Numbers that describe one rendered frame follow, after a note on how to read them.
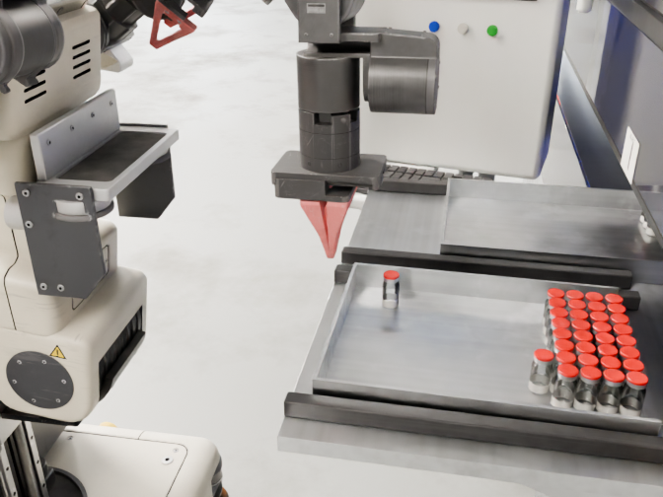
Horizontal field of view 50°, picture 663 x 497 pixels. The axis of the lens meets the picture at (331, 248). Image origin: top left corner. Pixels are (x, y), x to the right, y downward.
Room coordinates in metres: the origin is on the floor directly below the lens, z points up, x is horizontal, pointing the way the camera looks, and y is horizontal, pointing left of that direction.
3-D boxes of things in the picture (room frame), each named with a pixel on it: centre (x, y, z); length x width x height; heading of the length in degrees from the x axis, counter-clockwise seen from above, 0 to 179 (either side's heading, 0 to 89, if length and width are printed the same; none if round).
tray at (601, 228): (1.00, -0.35, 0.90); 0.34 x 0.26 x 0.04; 79
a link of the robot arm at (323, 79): (0.64, 0.00, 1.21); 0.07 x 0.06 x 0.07; 78
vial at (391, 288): (0.79, -0.08, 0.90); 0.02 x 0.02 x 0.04
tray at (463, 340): (0.69, -0.17, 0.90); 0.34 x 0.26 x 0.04; 79
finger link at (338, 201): (0.64, 0.01, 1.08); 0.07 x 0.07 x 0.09; 79
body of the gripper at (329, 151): (0.64, 0.00, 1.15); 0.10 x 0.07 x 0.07; 79
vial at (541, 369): (0.62, -0.22, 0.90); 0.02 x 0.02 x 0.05
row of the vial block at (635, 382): (0.65, -0.32, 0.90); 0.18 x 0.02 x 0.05; 169
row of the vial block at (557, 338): (0.67, -0.26, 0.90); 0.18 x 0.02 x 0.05; 169
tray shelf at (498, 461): (0.84, -0.25, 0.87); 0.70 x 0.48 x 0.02; 169
